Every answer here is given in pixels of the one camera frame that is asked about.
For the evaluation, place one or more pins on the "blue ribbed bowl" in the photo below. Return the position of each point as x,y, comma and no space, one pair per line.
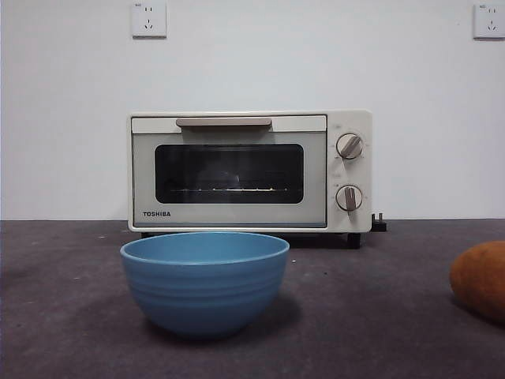
205,292

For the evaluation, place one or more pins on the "brown potato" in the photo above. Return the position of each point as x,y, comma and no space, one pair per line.
483,280

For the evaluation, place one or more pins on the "beige oven knob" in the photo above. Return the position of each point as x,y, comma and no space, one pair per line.
349,146
349,197

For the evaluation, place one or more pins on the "cream Toshiba toaster oven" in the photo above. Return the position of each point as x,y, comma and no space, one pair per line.
349,118

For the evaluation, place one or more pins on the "black power plug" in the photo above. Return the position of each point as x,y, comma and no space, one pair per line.
377,224

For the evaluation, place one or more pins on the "white wall socket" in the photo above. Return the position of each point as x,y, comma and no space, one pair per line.
490,21
149,19

